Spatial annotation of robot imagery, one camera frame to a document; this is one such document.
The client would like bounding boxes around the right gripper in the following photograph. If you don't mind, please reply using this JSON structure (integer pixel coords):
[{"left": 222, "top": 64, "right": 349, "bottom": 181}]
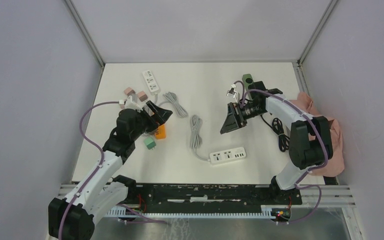
[{"left": 220, "top": 101, "right": 267, "bottom": 134}]

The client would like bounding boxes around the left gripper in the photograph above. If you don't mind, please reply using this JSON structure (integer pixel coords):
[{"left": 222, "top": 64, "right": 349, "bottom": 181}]
[{"left": 130, "top": 100, "right": 172, "bottom": 141}]

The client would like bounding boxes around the orange power strip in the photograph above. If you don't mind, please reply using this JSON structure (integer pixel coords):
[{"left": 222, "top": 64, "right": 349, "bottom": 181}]
[{"left": 154, "top": 124, "right": 167, "bottom": 140}]

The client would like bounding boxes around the white power strip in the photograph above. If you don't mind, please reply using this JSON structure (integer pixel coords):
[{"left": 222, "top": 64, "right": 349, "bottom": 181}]
[
  {"left": 142, "top": 70, "right": 161, "bottom": 96},
  {"left": 209, "top": 147, "right": 247, "bottom": 166}
]

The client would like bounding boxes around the green power strip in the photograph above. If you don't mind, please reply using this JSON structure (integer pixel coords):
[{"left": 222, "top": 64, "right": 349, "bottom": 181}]
[{"left": 242, "top": 73, "right": 256, "bottom": 102}]

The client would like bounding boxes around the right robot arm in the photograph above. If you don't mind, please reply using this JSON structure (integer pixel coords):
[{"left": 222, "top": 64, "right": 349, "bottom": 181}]
[{"left": 220, "top": 81, "right": 334, "bottom": 204}]

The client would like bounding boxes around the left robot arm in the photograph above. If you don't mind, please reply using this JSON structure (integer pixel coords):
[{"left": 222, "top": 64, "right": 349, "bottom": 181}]
[{"left": 48, "top": 100, "right": 173, "bottom": 240}]

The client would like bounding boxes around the pink cloth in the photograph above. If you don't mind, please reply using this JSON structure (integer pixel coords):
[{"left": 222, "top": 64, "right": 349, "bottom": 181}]
[{"left": 290, "top": 92, "right": 345, "bottom": 177}]

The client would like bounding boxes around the grey coiled orange strip cable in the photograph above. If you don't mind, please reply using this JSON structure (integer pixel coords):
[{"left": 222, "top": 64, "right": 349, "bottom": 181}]
[{"left": 162, "top": 91, "right": 189, "bottom": 119}]

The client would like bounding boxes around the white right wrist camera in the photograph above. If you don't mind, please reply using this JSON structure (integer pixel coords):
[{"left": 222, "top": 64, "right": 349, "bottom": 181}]
[{"left": 226, "top": 84, "right": 240, "bottom": 101}]

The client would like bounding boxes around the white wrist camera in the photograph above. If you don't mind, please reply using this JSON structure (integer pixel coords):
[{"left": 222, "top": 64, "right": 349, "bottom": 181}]
[
  {"left": 124, "top": 96, "right": 143, "bottom": 112},
  {"left": 226, "top": 84, "right": 240, "bottom": 101}
]

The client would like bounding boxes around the grey far strip cable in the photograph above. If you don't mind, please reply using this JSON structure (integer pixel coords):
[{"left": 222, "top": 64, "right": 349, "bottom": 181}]
[{"left": 189, "top": 114, "right": 212, "bottom": 163}]

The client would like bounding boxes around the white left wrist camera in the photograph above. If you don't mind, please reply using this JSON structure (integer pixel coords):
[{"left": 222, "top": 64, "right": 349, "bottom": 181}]
[{"left": 124, "top": 96, "right": 143, "bottom": 112}]

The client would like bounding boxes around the black green strip cable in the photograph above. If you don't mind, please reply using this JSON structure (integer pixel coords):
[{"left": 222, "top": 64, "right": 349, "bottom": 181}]
[{"left": 259, "top": 114, "right": 292, "bottom": 153}]

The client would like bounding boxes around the black mounting base plate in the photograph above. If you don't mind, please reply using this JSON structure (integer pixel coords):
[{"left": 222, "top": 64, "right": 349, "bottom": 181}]
[{"left": 121, "top": 183, "right": 303, "bottom": 214}]

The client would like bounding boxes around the white slotted cable duct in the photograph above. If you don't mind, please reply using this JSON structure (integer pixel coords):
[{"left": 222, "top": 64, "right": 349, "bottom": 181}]
[{"left": 104, "top": 206, "right": 276, "bottom": 220}]

